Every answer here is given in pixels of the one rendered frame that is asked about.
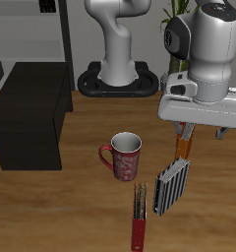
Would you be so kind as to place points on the dark brown desk caddy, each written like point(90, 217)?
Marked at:
point(28, 111)

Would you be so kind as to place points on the green pot plant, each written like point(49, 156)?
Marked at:
point(174, 65)

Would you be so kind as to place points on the red book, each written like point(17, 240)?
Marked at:
point(139, 226)

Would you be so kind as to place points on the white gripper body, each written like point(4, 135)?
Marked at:
point(202, 113)

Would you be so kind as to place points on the orange book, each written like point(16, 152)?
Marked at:
point(184, 147)

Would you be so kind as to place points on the black white striped book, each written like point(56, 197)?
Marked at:
point(172, 187)

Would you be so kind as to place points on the flat black base plate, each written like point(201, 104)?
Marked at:
point(90, 86)

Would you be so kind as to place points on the red patterned mug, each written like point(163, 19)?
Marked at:
point(126, 162)

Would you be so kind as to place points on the white wall shelf unit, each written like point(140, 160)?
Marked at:
point(28, 39)

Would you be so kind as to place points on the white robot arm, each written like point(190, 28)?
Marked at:
point(118, 49)

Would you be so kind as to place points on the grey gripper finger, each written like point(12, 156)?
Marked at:
point(221, 132)
point(187, 131)

